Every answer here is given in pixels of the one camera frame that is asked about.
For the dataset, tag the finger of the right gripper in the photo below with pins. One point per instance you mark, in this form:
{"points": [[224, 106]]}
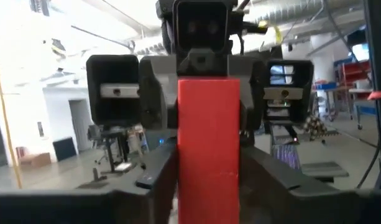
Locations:
{"points": [[252, 93], [157, 93]]}

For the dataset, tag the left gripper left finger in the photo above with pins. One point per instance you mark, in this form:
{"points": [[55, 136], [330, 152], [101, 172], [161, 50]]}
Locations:
{"points": [[131, 208]]}

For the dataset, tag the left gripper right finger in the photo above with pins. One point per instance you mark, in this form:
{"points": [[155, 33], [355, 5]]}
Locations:
{"points": [[271, 205]]}

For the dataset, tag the red wooden block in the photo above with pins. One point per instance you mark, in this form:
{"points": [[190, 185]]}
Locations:
{"points": [[209, 140]]}

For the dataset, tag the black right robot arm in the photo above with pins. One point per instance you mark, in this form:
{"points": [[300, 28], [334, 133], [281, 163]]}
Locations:
{"points": [[167, 34]]}

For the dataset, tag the grey flat board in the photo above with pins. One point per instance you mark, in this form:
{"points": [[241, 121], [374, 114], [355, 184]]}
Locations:
{"points": [[324, 169]]}

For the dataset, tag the black office chair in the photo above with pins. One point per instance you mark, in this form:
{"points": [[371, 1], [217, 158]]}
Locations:
{"points": [[112, 146]]}

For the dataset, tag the yellow tape tag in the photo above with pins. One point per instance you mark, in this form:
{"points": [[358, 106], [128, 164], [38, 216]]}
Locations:
{"points": [[275, 31]]}

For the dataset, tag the black white checkered object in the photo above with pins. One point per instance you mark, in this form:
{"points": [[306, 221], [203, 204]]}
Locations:
{"points": [[314, 127]]}

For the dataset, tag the black floor panel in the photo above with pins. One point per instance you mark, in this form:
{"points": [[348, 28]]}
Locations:
{"points": [[64, 148]]}

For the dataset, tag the red storage bin rack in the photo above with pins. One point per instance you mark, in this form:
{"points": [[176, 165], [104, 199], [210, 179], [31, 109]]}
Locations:
{"points": [[353, 70]]}

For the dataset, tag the cardboard box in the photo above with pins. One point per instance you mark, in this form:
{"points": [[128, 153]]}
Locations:
{"points": [[34, 160]]}

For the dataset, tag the yellow pole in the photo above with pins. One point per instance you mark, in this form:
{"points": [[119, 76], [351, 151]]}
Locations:
{"points": [[7, 124]]}

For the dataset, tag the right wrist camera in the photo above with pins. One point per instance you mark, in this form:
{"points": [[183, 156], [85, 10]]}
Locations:
{"points": [[199, 25]]}

